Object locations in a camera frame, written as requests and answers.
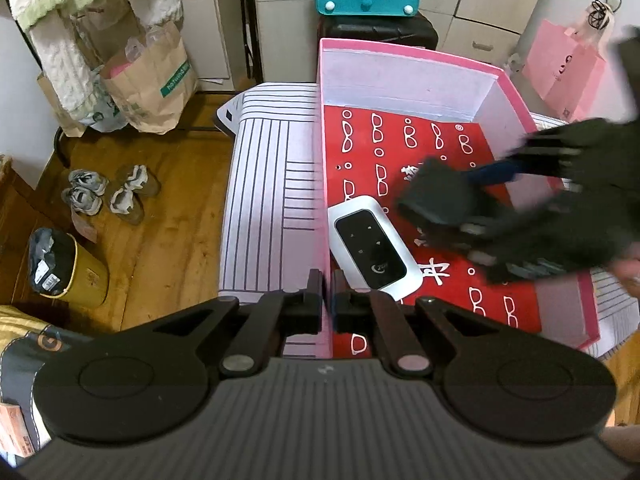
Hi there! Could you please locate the pink paper bag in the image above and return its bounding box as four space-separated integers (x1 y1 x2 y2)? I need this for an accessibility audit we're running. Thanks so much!
522 19 608 122

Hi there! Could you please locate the plain brown paper bag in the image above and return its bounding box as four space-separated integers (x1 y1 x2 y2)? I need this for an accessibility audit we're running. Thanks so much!
35 72 88 138

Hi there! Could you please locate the wooden bed frame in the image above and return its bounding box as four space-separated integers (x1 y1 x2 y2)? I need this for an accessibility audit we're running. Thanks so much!
0 155 37 306

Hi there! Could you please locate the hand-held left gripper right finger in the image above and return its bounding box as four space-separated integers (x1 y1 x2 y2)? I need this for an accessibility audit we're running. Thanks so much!
332 269 502 379

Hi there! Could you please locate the black suitcase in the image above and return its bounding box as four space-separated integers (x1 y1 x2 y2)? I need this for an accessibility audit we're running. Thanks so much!
318 12 440 53

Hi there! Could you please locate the beige bag with black charm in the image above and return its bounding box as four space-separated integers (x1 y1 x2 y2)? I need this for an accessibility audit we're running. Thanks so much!
570 0 626 47

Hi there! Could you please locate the pink cardboard box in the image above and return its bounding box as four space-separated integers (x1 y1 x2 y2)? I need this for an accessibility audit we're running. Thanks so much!
312 37 601 361

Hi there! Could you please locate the grey sneaker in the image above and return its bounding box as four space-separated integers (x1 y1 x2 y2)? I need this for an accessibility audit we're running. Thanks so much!
61 186 103 216
67 169 110 196

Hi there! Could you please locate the person's right hand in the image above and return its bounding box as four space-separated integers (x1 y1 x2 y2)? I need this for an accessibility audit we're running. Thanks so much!
612 255 640 287

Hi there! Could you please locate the brown paper bag green print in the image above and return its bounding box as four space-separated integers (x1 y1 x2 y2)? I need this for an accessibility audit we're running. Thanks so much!
100 20 200 135

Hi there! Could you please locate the black plastic bin bag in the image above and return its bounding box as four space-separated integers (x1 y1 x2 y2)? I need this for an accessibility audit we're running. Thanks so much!
28 227 76 295

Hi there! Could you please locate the orange packet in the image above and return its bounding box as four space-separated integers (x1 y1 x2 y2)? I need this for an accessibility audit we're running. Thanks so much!
0 402 37 459

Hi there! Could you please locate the striped table cloth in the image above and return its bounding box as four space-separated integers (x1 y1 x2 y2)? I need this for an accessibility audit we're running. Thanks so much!
217 82 640 361

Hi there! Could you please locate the black rack base tube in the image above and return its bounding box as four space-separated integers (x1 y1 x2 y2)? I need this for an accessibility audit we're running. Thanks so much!
52 125 236 167

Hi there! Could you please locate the beige wardrobe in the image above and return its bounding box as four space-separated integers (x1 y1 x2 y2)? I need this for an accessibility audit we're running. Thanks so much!
170 0 556 81

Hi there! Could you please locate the yellow waste bin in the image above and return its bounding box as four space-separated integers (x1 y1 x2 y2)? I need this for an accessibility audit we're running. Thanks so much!
27 227 110 308

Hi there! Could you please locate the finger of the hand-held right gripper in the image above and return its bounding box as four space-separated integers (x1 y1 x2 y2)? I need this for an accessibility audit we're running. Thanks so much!
457 210 566 266
470 130 576 186

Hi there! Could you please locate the white pocket router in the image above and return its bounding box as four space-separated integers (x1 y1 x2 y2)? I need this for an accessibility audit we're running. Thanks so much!
327 196 425 303

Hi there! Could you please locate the multicoloured quilt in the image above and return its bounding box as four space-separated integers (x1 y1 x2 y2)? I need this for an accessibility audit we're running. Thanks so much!
0 305 116 466

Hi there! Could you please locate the red printed liner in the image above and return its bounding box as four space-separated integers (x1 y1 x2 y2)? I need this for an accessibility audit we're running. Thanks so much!
325 104 543 358

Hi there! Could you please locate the white plastic bag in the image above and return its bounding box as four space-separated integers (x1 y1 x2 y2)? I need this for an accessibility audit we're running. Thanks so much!
77 67 128 133

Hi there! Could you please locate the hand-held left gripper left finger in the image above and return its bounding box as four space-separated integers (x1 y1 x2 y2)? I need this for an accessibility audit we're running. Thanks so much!
150 269 326 379

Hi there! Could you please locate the black power bank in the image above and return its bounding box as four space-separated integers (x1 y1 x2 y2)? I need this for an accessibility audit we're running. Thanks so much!
396 157 501 231

